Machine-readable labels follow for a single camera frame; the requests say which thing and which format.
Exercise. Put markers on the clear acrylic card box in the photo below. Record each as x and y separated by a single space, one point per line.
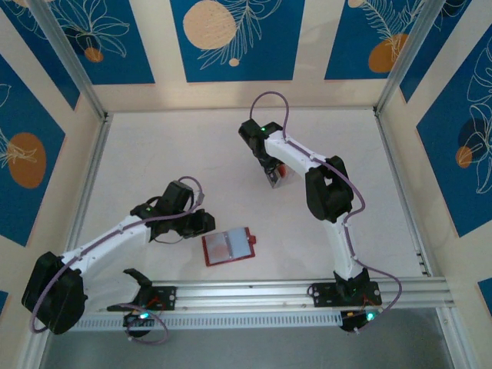
290 180

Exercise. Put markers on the red leather card holder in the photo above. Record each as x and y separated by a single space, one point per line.
240 244

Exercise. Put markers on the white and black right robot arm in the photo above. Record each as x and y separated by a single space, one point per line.
292 153

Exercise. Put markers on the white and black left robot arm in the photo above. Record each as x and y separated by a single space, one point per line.
104 246

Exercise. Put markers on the black card stack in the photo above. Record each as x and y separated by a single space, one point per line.
274 183

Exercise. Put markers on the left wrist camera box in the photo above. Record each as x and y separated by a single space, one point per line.
198 197

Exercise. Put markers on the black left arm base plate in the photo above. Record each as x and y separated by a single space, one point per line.
167 298

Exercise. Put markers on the aluminium mounting rail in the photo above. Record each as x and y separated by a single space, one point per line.
246 294

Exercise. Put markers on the aluminium side rail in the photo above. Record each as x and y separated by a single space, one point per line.
403 192
89 184

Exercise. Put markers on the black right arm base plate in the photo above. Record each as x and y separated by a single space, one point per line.
323 294

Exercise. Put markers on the aluminium frame post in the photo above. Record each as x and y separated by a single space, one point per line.
67 54
410 54

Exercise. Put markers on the aluminium frame leg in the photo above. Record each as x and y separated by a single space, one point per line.
455 342
34 346

